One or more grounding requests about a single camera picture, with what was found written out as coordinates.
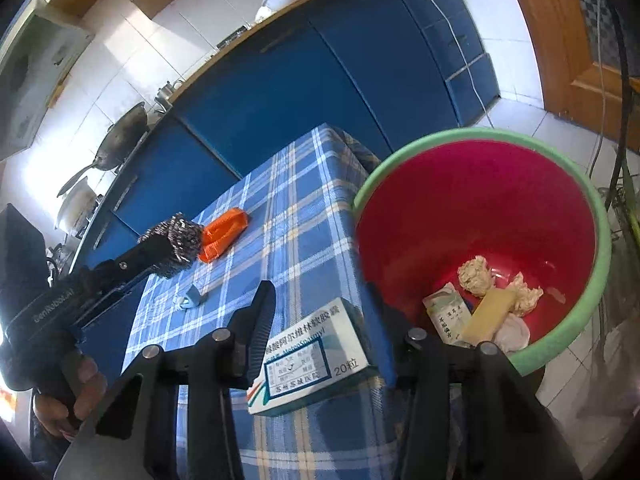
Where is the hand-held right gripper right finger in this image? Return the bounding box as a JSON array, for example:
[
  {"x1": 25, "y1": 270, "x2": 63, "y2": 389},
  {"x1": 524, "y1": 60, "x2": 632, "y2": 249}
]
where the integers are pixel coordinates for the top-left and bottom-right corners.
[{"x1": 365, "y1": 282, "x2": 583, "y2": 480}]

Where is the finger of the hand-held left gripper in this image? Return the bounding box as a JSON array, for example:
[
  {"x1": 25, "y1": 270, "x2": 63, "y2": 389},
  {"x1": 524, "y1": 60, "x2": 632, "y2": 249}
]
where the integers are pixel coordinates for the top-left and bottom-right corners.
[
  {"x1": 97, "y1": 232, "x2": 171, "y2": 281},
  {"x1": 75, "y1": 265, "x2": 168, "y2": 333}
]

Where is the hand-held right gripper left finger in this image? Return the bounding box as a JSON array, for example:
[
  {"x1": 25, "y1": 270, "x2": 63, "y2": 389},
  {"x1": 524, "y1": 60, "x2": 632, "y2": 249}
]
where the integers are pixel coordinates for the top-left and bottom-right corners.
[{"x1": 52, "y1": 280, "x2": 277, "y2": 480}]

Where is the steel wool scrubber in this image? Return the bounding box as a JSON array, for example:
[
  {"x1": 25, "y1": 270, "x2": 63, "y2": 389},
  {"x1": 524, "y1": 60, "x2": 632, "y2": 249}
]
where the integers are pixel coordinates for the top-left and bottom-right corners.
[{"x1": 149, "y1": 212, "x2": 205, "y2": 279}]

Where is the teal and white medicine box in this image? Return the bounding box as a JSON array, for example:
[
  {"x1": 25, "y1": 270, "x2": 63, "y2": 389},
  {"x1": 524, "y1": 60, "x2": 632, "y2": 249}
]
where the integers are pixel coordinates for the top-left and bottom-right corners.
[{"x1": 247, "y1": 297, "x2": 383, "y2": 416}]

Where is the green medicine box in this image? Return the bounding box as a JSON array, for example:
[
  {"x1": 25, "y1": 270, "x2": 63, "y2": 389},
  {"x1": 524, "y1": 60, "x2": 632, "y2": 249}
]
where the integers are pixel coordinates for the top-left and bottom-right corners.
[{"x1": 422, "y1": 282, "x2": 473, "y2": 346}]

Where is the yellow sponge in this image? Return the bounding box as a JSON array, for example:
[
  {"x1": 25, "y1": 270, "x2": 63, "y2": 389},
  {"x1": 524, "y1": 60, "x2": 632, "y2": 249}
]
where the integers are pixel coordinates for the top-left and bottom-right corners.
[{"x1": 457, "y1": 290, "x2": 516, "y2": 346}]

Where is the large cream paper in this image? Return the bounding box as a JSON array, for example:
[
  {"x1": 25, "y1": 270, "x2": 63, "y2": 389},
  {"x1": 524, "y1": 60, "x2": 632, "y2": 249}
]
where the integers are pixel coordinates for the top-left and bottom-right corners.
[{"x1": 457, "y1": 255, "x2": 496, "y2": 297}]

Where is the clear plastic bag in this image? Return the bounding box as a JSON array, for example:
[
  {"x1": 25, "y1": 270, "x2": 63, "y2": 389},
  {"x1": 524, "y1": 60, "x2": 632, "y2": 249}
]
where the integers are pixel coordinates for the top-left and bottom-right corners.
[{"x1": 492, "y1": 315, "x2": 530, "y2": 353}]

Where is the red basin with green rim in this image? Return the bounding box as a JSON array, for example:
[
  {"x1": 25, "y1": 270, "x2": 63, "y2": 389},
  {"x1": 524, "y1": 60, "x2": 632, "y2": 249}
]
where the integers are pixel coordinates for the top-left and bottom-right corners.
[{"x1": 352, "y1": 127, "x2": 612, "y2": 377}]

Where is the small cream paper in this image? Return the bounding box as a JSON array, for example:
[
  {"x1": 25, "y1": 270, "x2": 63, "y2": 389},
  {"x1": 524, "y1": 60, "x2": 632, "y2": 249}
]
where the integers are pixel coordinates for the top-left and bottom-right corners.
[{"x1": 505, "y1": 272, "x2": 543, "y2": 318}]

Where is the person's left hand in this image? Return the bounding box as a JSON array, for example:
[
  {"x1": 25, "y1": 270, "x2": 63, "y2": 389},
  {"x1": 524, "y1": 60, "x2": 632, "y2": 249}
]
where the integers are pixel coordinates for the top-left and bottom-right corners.
[{"x1": 32, "y1": 350, "x2": 108, "y2": 436}]

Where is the blue plastic piece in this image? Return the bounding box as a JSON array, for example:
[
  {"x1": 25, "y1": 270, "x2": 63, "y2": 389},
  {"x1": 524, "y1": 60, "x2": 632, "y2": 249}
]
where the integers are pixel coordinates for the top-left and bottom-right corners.
[{"x1": 175, "y1": 285, "x2": 208, "y2": 311}]

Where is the white pot with lid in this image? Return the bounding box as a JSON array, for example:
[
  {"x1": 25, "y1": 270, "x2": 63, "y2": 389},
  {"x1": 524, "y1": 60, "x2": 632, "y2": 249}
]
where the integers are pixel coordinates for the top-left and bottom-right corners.
[{"x1": 56, "y1": 176, "x2": 101, "y2": 238}]

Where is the orange mesh cloth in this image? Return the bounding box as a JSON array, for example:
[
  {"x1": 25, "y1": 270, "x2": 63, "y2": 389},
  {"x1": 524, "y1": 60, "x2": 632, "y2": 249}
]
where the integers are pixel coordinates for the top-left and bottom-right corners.
[{"x1": 198, "y1": 208, "x2": 250, "y2": 264}]

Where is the metal wok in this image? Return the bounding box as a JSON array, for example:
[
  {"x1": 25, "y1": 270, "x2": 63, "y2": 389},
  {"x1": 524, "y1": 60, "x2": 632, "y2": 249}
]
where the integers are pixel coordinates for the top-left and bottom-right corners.
[{"x1": 57, "y1": 101, "x2": 150, "y2": 197}]

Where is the blue plaid tablecloth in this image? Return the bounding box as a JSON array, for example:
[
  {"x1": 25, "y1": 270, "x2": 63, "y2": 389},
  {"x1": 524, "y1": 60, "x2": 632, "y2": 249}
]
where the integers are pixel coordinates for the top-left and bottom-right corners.
[{"x1": 122, "y1": 122, "x2": 416, "y2": 480}]

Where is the metal kettle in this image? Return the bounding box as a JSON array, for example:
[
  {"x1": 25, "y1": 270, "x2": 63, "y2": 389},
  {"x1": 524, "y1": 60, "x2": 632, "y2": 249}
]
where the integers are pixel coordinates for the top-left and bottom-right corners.
[{"x1": 155, "y1": 80, "x2": 183, "y2": 111}]

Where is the range hood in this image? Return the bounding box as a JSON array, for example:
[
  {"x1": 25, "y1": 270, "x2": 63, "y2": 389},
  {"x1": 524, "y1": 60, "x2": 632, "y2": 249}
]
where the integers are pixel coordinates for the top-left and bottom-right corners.
[{"x1": 0, "y1": 0, "x2": 96, "y2": 161}]

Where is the blue kitchen cabinet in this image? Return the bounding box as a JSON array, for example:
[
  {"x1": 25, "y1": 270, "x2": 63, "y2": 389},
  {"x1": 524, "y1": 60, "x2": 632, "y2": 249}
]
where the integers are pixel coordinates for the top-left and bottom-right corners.
[{"x1": 67, "y1": 0, "x2": 501, "y2": 376}]

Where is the white power cable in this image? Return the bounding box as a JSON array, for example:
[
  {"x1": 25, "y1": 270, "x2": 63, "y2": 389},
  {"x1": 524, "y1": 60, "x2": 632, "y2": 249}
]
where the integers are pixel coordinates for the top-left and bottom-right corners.
[{"x1": 400, "y1": 0, "x2": 493, "y2": 126}]

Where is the wooden door frame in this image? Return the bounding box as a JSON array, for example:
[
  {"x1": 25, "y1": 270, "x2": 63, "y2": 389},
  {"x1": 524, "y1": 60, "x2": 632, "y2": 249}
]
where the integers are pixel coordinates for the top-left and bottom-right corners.
[{"x1": 500, "y1": 0, "x2": 640, "y2": 141}]

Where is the black cable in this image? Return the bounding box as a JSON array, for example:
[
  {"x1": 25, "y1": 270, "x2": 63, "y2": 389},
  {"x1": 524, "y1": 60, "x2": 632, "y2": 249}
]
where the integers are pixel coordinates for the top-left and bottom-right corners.
[{"x1": 602, "y1": 0, "x2": 633, "y2": 211}]

